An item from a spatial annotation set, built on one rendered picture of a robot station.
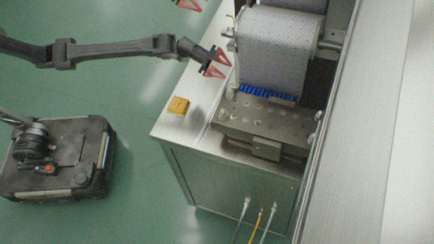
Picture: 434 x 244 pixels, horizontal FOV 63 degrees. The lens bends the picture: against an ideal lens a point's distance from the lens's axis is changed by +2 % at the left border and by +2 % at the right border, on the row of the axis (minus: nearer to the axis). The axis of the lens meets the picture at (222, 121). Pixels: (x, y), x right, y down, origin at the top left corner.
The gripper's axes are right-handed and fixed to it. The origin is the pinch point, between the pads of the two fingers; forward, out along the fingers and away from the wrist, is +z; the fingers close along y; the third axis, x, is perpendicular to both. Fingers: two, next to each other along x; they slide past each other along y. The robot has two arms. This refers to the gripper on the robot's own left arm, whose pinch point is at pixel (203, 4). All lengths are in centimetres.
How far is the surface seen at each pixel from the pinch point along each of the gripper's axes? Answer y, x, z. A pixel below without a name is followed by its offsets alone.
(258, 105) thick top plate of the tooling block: 14.1, -6.9, 36.6
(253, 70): 6.6, -2.2, 27.3
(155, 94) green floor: -43, -148, 26
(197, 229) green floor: 40, -104, 81
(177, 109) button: 18.5, -35.4, 18.2
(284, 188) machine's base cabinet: 31, -15, 65
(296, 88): 6.6, 4.4, 42.3
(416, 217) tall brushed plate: 57, 51, 42
